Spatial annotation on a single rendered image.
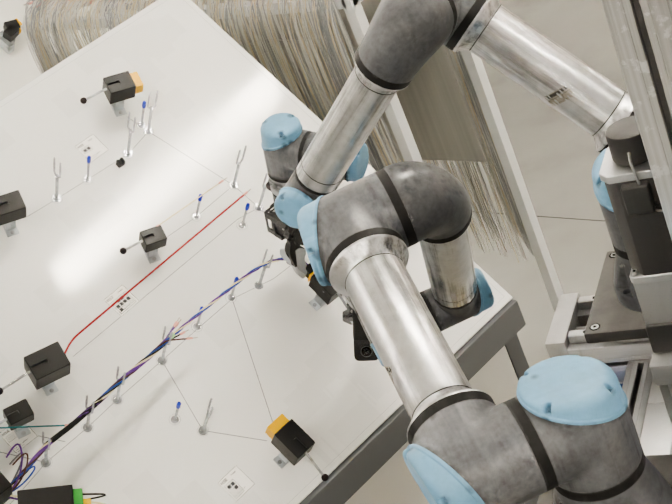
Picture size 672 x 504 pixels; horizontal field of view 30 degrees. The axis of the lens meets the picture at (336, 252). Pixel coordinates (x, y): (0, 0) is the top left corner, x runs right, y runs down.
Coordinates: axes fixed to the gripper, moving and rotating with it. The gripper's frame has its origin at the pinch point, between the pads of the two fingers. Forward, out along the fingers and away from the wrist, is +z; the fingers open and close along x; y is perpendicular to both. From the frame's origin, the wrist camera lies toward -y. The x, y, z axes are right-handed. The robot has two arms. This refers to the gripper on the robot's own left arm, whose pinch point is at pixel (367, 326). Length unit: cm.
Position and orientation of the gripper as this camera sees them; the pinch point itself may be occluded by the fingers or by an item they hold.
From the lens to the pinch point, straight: 242.1
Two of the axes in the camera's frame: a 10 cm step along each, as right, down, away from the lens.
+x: -10.0, -0.1, 0.5
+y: 0.2, -9.7, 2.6
